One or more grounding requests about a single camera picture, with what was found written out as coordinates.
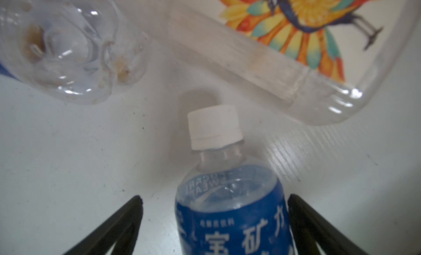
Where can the water bottle blue label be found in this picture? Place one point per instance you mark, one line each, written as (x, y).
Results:
(229, 203)

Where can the clear bottle blue label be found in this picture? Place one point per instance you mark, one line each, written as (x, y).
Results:
(78, 51)

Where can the capless bottle green red label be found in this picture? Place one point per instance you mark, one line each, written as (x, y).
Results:
(319, 61)

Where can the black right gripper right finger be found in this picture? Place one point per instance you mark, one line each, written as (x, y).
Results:
(313, 234)

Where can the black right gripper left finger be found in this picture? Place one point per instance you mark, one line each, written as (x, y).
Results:
(118, 234)

